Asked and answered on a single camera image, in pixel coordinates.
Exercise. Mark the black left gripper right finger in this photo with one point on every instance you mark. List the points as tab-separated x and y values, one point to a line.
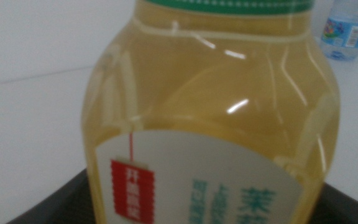
350	211

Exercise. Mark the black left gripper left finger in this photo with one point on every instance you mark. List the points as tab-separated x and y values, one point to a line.
64	205

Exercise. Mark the yellow tea bottle white cap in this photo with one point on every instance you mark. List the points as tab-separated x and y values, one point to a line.
210	102

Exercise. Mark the clear water bottle blue cap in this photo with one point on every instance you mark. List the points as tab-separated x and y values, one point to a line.
348	31

